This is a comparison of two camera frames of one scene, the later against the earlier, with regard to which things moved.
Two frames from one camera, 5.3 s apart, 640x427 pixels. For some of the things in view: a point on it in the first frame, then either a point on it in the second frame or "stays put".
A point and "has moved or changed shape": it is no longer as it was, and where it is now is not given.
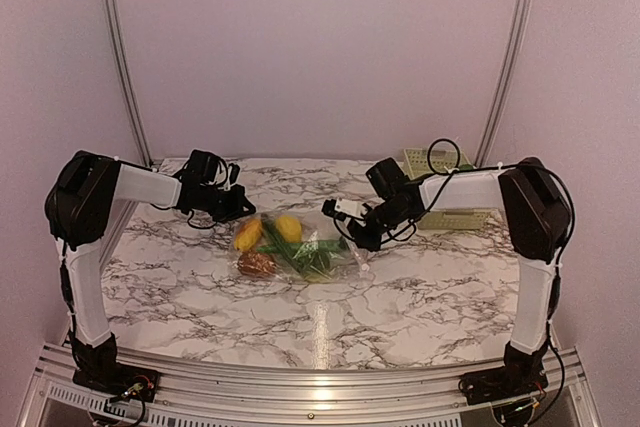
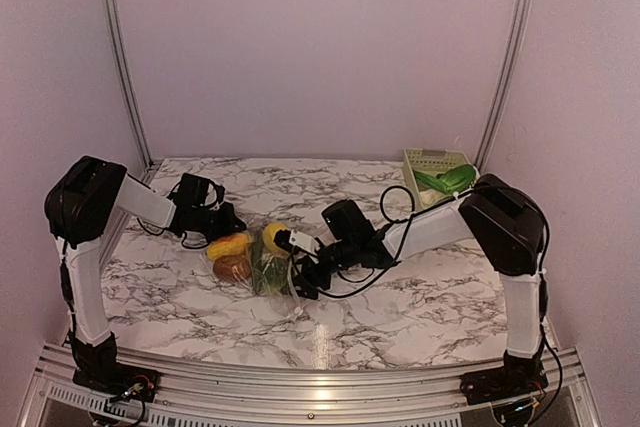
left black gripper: x=236 y=210 -> x=230 y=221
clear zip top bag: x=299 y=246 has moved or changed shape
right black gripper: x=369 y=242 -> x=302 y=279
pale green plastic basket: x=422 y=162 stays put
